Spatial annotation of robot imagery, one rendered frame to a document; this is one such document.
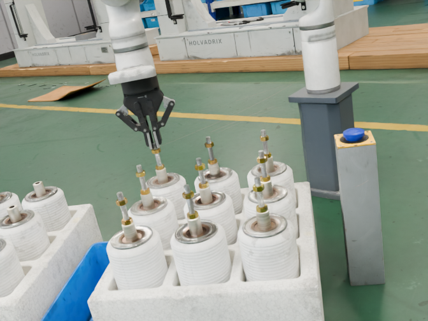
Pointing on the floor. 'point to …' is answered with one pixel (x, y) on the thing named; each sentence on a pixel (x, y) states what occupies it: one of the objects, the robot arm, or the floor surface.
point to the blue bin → (79, 287)
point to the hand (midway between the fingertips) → (153, 139)
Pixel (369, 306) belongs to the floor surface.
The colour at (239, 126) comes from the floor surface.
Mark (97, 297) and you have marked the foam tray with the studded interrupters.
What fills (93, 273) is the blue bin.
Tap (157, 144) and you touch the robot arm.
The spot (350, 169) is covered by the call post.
